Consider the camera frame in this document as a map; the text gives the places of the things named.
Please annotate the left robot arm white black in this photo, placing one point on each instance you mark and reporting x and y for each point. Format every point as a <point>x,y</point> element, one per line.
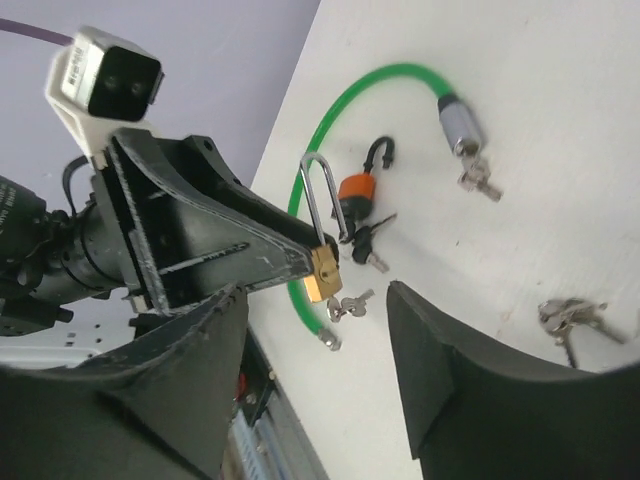
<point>21,314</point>

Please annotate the green cable bike lock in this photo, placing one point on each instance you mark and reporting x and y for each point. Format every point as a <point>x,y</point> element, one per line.
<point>460,130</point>

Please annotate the grey slotted cable duct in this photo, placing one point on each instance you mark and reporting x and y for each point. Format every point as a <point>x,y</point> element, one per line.
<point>257,448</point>

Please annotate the small silver keys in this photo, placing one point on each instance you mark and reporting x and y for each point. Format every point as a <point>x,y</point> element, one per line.
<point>354,306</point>
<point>559,317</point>

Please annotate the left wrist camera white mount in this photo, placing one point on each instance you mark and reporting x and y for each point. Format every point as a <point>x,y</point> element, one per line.
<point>101,83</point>

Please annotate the black-headed key pair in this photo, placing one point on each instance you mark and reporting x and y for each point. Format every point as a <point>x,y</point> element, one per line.
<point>362,252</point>

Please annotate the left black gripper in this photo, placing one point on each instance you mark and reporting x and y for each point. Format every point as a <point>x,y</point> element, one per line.
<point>171,223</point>

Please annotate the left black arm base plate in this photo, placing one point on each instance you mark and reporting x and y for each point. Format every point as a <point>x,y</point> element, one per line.
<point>256,381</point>

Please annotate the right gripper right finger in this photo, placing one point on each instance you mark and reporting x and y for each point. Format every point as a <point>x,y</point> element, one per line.
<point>475,408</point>

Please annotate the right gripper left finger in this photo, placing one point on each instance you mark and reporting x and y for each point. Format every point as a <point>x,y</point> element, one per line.
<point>157,408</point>

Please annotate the brass padlock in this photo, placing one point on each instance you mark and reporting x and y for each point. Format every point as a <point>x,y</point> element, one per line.
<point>325,280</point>

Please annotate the orange black padlock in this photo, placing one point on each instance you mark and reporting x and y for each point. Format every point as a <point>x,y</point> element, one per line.
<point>356,193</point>

